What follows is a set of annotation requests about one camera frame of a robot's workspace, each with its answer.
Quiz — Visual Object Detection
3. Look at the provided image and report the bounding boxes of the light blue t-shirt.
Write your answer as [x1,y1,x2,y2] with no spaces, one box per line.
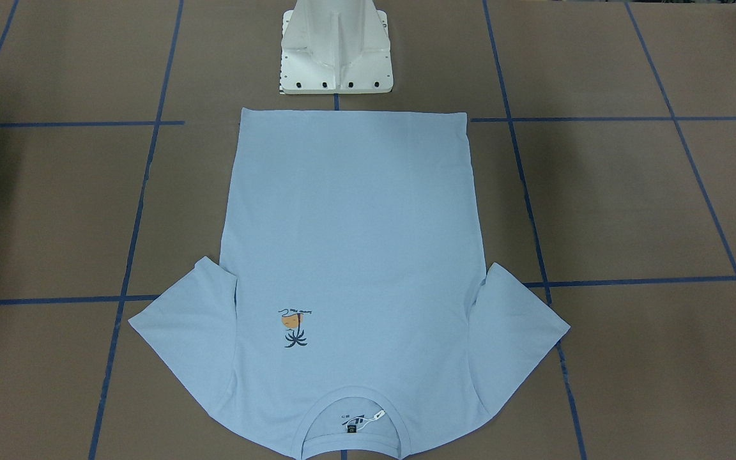
[130,109,569,459]

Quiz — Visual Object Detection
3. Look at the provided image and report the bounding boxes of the white hang tag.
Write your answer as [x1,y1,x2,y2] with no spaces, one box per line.
[363,410,386,425]

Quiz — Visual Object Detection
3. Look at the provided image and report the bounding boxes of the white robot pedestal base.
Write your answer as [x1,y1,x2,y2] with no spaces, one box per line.
[279,1,394,95]

